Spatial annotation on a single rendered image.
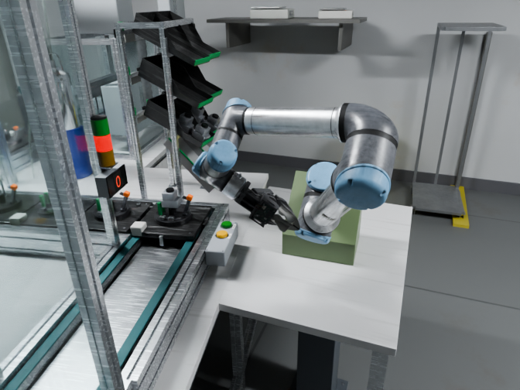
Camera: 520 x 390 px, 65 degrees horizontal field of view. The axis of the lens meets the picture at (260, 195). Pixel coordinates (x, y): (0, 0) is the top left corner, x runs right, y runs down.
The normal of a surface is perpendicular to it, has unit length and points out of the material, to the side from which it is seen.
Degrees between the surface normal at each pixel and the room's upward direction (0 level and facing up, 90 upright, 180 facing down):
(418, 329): 0
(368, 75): 90
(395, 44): 90
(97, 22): 90
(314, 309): 0
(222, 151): 51
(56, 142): 90
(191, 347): 0
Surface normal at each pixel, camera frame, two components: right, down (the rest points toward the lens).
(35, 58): 0.99, 0.06
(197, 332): -0.02, -0.90
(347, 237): -0.21, -0.41
